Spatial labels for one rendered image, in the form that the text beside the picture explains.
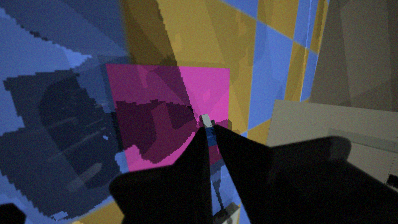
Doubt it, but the beige flat panel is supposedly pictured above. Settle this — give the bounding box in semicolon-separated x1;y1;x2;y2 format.
266;99;398;192

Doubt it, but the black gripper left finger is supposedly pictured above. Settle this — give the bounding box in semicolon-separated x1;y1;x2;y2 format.
109;127;213;224

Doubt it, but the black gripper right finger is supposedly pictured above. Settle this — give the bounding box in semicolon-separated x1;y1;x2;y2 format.
213;124;351;224

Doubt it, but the translucent pink square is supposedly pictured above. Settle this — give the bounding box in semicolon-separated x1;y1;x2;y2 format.
105;63;230;171

